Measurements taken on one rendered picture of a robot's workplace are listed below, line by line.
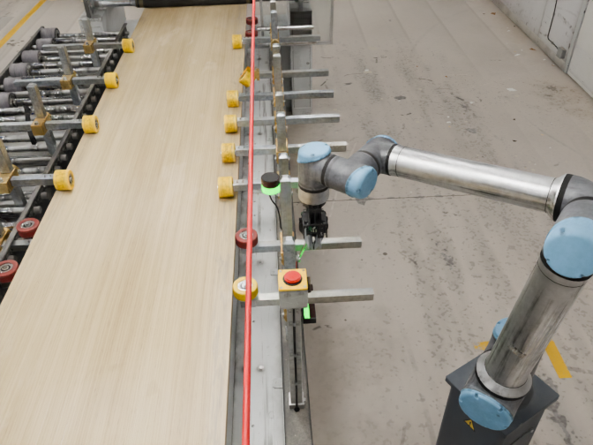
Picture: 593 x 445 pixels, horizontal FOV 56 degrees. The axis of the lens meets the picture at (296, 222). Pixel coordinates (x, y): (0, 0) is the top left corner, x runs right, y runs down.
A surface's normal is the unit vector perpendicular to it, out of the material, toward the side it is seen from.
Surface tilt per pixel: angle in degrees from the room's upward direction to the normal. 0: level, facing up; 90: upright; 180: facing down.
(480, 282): 0
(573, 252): 83
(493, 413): 95
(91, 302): 0
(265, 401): 0
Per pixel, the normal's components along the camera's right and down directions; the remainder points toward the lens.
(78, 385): -0.02, -0.78
